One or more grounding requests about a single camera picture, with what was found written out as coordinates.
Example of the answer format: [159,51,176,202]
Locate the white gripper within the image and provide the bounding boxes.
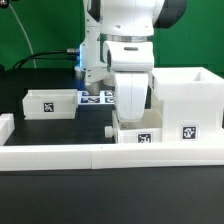
[103,41,154,122]

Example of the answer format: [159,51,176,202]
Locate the white front drawer box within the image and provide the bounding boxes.
[104,109,162,144]

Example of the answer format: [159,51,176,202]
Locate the white drawer box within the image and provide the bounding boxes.
[22,89,78,120]
[104,109,162,144]

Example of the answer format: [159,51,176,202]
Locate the white drawer cabinet frame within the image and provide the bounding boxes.
[149,67,224,142]

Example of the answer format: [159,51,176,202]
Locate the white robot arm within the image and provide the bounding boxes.
[76,0,187,122]

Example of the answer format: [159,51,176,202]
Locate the fiducial marker sheet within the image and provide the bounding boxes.
[78,90,114,105]

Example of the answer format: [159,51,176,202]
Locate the black cables at base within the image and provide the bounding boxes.
[11,48,81,70]

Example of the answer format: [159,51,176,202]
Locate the white thin cable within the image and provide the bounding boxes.
[7,3,38,70]

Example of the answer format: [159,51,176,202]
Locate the white front fence rail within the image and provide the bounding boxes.
[0,142,224,171]

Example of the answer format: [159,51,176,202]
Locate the white fence rail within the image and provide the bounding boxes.
[0,114,15,146]
[0,142,224,171]

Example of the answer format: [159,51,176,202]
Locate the white left fence rail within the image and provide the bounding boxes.
[0,114,15,146]

